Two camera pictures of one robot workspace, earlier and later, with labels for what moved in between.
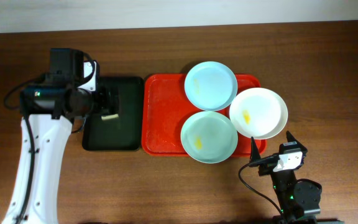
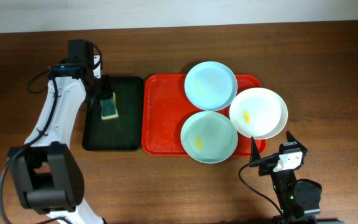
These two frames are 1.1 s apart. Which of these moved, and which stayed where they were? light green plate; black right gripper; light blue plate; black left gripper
Moved: black left gripper
Stayed: black right gripper; light green plate; light blue plate
